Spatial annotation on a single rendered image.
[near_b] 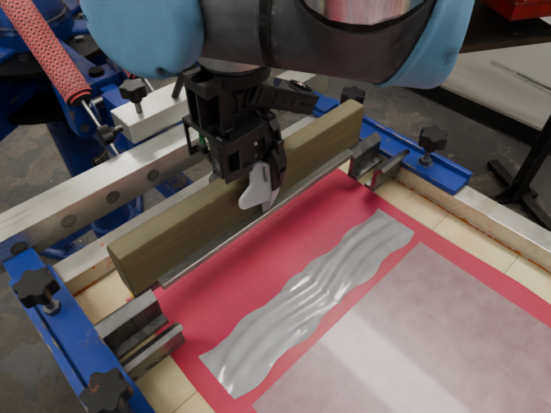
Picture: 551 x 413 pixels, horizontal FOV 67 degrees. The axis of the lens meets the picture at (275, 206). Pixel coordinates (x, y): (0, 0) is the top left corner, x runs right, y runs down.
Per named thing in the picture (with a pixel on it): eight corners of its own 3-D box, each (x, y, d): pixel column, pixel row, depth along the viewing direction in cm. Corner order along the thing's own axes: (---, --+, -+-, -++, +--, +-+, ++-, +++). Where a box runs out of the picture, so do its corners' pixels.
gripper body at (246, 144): (188, 157, 50) (169, 62, 41) (243, 127, 54) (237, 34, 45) (229, 191, 46) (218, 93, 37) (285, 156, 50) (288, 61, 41)
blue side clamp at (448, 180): (459, 202, 71) (473, 172, 66) (443, 218, 69) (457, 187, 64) (326, 125, 86) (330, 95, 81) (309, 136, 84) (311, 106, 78)
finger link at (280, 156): (254, 182, 53) (243, 121, 48) (264, 175, 54) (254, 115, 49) (280, 197, 50) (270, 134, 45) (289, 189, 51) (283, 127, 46)
